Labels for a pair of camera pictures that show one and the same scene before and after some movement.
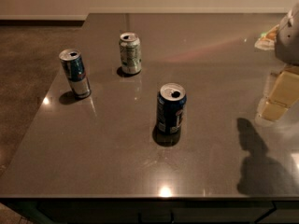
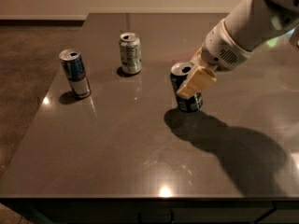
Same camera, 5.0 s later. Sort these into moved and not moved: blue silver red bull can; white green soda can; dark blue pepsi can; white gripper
Moved: dark blue pepsi can; white gripper
Not moved: white green soda can; blue silver red bull can
